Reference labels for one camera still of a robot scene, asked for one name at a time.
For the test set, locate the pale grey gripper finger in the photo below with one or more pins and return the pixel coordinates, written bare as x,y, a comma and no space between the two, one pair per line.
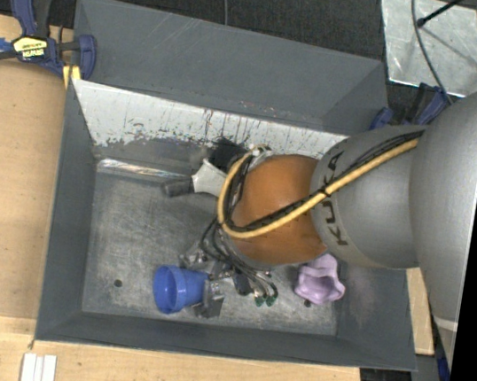
215,290
211,308

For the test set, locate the blue plastic cup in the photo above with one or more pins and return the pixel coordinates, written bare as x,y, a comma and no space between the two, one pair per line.
175,289

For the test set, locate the grey metal bin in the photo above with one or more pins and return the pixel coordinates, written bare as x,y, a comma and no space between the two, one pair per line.
137,232

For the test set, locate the pale purple soft cup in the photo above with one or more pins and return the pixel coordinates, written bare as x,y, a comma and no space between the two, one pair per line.
318,283

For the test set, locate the pale wood flat board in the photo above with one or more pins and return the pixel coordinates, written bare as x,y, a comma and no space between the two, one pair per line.
9,193

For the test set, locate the black cylinder on white bracket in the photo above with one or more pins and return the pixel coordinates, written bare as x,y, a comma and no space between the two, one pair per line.
207,179

